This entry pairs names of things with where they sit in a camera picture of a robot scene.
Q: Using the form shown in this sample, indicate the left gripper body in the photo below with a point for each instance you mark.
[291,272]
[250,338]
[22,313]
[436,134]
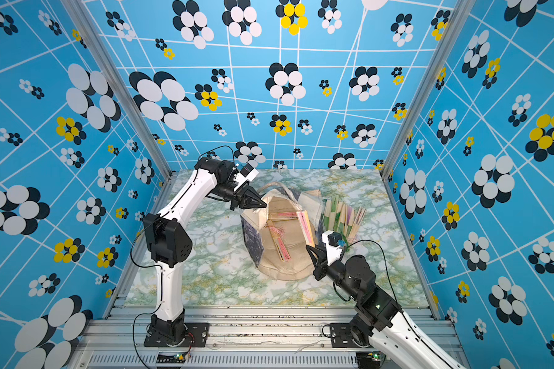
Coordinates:
[228,194]

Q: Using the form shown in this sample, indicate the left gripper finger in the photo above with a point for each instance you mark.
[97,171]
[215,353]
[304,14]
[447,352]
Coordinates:
[246,204]
[251,193]

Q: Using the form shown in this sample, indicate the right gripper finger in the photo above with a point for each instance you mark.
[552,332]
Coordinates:
[320,250]
[317,262]

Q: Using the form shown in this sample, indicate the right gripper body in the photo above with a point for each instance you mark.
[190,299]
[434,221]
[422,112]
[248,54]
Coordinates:
[337,274]

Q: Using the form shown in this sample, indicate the pink paper folding fan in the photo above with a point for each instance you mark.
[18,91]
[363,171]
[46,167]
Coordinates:
[306,227]

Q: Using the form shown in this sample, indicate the beige canvas tote bag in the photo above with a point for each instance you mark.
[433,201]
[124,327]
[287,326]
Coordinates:
[287,240]

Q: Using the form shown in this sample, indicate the purple folding fan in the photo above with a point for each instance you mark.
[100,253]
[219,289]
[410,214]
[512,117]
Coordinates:
[350,220]

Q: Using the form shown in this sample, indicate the pink tassel folding fan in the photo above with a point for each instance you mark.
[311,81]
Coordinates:
[357,222]

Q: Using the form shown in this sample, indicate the green tassel wooden fan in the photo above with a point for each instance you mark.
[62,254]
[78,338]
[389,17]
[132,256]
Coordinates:
[283,216]

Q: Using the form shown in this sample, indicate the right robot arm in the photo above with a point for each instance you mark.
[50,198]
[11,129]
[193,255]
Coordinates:
[380,321]

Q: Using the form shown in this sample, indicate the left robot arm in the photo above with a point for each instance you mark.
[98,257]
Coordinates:
[170,246]

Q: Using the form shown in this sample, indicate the right circuit board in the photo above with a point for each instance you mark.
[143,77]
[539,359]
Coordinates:
[368,360]

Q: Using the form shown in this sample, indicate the circuit board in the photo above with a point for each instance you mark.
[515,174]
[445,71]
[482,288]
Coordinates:
[368,360]
[171,358]

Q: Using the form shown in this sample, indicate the left circuit board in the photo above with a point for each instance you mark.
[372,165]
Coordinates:
[171,358]

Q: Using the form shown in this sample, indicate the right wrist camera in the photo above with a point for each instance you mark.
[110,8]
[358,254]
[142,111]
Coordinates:
[335,246]

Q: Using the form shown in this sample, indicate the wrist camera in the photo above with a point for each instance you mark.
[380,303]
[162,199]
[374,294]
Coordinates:
[335,246]
[246,175]

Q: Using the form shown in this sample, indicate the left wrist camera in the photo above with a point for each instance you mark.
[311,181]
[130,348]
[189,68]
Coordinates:
[246,175]

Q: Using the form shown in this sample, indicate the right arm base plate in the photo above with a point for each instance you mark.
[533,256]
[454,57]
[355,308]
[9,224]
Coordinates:
[347,335]

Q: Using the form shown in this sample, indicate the aluminium frame rail base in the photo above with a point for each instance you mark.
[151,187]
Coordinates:
[239,337]

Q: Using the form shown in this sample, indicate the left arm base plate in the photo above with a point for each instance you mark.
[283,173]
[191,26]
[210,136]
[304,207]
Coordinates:
[179,335]

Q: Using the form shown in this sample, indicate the left aluminium corner post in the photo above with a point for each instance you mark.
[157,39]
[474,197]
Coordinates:
[102,56]

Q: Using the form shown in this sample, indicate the aluminium corner post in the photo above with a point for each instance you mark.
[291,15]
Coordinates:
[102,56]
[459,17]

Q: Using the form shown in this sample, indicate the right aluminium corner post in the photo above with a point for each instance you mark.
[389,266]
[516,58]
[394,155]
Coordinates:
[459,17]

